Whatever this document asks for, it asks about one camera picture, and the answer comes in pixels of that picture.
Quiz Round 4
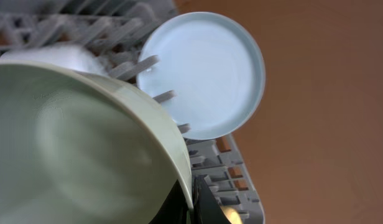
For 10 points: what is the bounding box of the grey plastic dishwasher rack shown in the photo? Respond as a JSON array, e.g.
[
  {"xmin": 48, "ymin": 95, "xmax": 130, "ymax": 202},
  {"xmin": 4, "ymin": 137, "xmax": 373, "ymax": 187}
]
[{"xmin": 0, "ymin": 1, "xmax": 265, "ymax": 223}]

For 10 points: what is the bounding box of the small light blue bowl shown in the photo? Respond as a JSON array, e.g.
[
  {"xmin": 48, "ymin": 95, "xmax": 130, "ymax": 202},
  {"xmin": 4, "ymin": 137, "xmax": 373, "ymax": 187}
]
[{"xmin": 0, "ymin": 45, "xmax": 109, "ymax": 77}]

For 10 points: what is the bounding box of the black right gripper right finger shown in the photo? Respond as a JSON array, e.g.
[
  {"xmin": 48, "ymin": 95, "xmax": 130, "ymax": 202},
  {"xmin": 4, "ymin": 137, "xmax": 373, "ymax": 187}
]
[{"xmin": 191, "ymin": 175, "xmax": 231, "ymax": 224}]

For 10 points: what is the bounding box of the green bowl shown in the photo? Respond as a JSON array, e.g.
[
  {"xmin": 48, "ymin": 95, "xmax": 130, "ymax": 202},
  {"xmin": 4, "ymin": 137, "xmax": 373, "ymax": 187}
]
[{"xmin": 0, "ymin": 60, "xmax": 193, "ymax": 223}]

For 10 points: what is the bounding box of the yellow cup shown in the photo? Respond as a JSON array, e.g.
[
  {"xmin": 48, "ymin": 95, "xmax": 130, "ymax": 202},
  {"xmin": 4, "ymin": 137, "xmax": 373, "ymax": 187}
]
[{"xmin": 220, "ymin": 206, "xmax": 242, "ymax": 224}]

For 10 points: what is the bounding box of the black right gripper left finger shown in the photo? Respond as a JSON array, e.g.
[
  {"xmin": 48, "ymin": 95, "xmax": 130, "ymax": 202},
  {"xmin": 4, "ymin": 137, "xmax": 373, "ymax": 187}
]
[{"xmin": 149, "ymin": 181, "xmax": 188, "ymax": 224}]

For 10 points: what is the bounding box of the light blue plate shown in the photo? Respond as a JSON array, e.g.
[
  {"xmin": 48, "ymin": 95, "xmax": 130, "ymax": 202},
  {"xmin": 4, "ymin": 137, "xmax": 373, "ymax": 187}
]
[{"xmin": 136, "ymin": 12, "xmax": 265, "ymax": 140}]

